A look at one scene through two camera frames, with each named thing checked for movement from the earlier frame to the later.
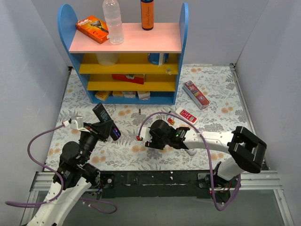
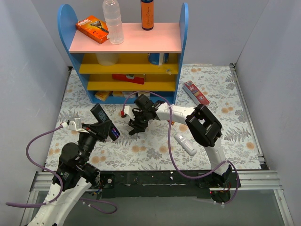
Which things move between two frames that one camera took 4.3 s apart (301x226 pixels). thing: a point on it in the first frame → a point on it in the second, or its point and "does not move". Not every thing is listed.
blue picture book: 158,58 does not move
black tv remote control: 103,116 does not move
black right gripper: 152,143 → 140,119
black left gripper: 102,127 does not move
